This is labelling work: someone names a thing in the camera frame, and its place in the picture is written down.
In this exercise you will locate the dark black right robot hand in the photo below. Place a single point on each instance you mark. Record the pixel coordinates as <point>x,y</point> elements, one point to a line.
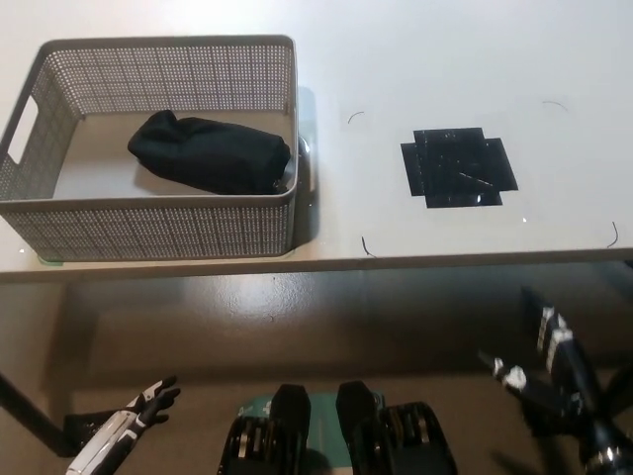
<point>564,386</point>

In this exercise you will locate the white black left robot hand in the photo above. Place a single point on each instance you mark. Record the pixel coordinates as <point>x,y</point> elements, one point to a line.
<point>121,425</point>

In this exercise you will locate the black fabric pencil case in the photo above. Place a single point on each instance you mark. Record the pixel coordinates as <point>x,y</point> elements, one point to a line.
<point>207,153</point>

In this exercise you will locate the dark curved chair base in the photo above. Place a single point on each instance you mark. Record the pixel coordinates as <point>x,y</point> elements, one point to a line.
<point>614,387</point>

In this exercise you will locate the black table leg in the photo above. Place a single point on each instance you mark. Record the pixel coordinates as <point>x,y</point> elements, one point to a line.
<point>29,413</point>

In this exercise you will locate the black ribbed robot body block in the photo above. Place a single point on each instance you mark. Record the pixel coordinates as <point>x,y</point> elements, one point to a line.
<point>292,413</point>
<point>366,418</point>

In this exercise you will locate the grey perforated plastic basket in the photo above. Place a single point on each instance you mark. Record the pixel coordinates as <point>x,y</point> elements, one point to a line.
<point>148,227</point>

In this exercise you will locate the black tape patch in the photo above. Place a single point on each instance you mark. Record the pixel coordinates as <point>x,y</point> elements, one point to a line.
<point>455,168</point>

